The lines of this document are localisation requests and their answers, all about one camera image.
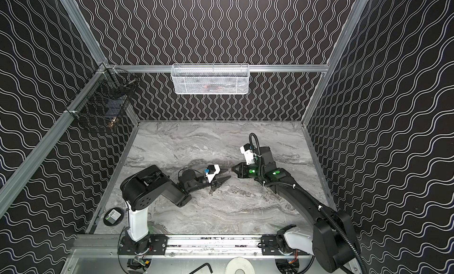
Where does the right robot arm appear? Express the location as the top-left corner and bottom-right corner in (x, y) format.
(232, 143), (367, 274)

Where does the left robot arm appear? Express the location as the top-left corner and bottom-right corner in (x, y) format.
(118, 164), (231, 255)

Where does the black allen key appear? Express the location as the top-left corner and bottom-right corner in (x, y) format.
(189, 263), (214, 274)

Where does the white tape roll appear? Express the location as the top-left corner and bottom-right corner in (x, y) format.
(225, 257), (255, 274)

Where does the black round puck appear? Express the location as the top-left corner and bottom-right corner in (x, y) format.
(103, 207), (124, 227)

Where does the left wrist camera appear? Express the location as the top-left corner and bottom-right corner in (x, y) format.
(204, 164), (221, 183)

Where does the white mesh wall basket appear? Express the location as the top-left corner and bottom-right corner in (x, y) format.
(170, 63), (251, 95)

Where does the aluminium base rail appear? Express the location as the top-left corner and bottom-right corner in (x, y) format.
(71, 231), (315, 259)

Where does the black wire wall basket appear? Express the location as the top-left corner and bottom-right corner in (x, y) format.
(69, 68), (140, 134)

